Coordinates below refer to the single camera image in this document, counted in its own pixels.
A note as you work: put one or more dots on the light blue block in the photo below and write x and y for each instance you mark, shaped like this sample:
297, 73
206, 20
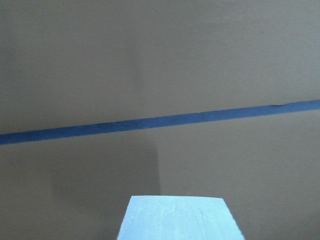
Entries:
160, 217

